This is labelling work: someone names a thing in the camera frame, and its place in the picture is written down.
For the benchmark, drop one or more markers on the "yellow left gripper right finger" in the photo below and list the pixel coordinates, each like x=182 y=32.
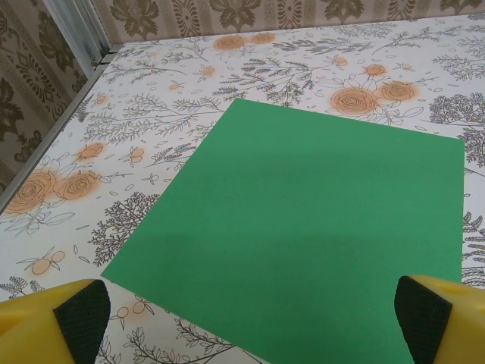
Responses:
x=447 y=326

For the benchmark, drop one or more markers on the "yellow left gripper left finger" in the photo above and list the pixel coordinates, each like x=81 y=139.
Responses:
x=34 y=326

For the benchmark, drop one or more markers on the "green paper sheet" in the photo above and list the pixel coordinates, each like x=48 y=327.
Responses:
x=303 y=208

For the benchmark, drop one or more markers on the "floral patterned table cover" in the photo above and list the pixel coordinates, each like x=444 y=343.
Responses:
x=151 y=113

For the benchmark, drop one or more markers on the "aluminium side rail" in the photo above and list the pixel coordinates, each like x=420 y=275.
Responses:
x=57 y=127

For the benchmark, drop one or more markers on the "aluminium corner post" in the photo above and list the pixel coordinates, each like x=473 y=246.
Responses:
x=76 y=34

